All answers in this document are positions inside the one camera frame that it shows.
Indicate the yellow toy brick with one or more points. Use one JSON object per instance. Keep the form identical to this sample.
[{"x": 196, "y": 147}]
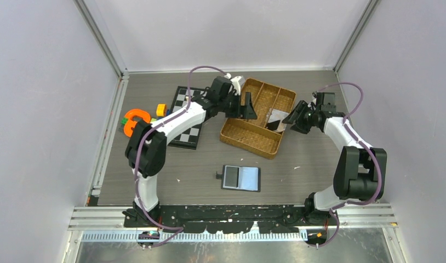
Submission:
[{"x": 161, "y": 110}]

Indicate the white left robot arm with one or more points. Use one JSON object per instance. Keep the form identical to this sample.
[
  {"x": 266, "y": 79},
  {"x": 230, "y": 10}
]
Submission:
[{"x": 147, "y": 147}]

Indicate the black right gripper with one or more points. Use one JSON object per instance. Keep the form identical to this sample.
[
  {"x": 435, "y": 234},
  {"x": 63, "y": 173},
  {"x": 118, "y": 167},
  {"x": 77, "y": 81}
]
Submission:
[{"x": 301, "y": 108}]

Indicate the black and silver chessboard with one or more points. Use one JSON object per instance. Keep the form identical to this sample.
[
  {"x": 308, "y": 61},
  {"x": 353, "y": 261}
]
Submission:
[{"x": 188, "y": 138}]

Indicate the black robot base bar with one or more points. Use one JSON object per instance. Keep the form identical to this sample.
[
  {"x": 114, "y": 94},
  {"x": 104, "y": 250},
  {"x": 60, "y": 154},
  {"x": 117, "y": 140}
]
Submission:
[{"x": 227, "y": 219}]

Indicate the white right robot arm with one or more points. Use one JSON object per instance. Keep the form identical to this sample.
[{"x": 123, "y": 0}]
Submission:
[{"x": 360, "y": 173}]

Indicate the woven wicker tray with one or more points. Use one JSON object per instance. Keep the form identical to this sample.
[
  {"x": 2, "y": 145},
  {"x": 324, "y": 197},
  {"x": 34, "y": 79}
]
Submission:
[{"x": 251, "y": 135}]

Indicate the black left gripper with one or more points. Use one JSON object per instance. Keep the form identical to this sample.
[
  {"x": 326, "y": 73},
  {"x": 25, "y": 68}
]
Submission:
[{"x": 241, "y": 111}]

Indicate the orange curved toy track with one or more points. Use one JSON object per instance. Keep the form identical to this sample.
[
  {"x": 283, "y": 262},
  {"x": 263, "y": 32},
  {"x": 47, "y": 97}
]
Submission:
[{"x": 135, "y": 115}]

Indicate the black leather card holder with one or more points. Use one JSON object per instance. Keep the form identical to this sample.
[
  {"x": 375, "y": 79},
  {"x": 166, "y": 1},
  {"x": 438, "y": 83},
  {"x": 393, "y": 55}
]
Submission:
[{"x": 249, "y": 179}]

